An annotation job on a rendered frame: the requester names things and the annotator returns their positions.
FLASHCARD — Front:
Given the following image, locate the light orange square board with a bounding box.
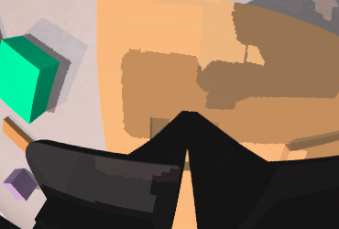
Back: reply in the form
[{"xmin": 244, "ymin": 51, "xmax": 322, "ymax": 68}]
[{"xmin": 96, "ymin": 0, "xmax": 339, "ymax": 161}]

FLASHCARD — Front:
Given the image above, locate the green square block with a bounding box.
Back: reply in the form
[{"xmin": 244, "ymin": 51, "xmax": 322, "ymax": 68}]
[{"xmin": 0, "ymin": 36, "xmax": 60, "ymax": 124}]

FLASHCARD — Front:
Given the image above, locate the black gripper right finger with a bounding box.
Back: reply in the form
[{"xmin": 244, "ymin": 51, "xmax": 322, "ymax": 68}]
[{"xmin": 187, "ymin": 112, "xmax": 339, "ymax": 229}]

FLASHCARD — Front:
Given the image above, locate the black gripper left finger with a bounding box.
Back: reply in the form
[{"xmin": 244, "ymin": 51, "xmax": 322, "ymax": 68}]
[{"xmin": 26, "ymin": 112, "xmax": 191, "ymax": 229}]

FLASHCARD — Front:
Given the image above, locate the purple cube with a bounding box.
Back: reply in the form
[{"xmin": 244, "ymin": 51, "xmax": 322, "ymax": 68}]
[{"xmin": 4, "ymin": 168, "xmax": 38, "ymax": 201}]

